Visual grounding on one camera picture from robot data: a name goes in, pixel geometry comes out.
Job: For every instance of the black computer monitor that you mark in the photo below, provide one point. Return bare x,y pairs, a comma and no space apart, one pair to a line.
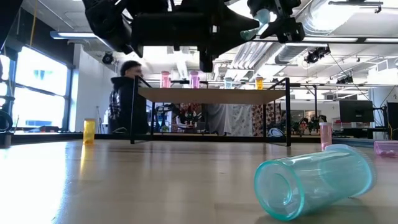
356,111
393,119

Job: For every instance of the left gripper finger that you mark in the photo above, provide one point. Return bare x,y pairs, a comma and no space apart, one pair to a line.
206,60
230,21

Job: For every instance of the black ceiling-mounted device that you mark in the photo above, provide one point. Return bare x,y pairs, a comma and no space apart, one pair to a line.
317,54
345,80

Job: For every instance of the wooden shelf black metal frame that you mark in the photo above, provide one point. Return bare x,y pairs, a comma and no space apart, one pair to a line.
211,96

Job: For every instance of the purple pill bottle white cap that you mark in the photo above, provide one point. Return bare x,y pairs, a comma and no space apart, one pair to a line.
194,80
386,148

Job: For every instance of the grey hanging cloth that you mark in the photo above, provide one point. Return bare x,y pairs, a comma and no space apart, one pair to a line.
217,118

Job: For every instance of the person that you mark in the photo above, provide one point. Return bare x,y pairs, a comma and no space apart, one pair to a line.
127,99
186,115

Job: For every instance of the white printed hanging cloth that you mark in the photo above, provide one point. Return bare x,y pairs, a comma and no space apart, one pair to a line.
237,119

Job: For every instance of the black ceiling spotlight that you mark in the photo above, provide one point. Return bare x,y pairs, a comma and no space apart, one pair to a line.
108,58

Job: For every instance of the blue white ball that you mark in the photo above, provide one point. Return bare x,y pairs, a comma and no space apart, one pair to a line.
276,132

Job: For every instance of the overhead light bar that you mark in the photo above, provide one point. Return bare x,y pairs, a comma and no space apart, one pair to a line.
77,35

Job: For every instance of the brown patterned cloth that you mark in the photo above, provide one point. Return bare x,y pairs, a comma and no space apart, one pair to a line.
258,118

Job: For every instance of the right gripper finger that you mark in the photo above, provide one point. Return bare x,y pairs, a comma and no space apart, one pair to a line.
289,31
261,4

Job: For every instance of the large glass window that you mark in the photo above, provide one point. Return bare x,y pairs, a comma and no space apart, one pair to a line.
40,81

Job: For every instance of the pink pill bottle white cap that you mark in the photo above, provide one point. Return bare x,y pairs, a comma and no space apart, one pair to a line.
165,80
325,135

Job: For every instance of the amber pill bottle white cap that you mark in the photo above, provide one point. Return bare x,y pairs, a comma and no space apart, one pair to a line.
89,132
259,83

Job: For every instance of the black background robot arm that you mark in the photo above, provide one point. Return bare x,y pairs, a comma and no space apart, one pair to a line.
311,123

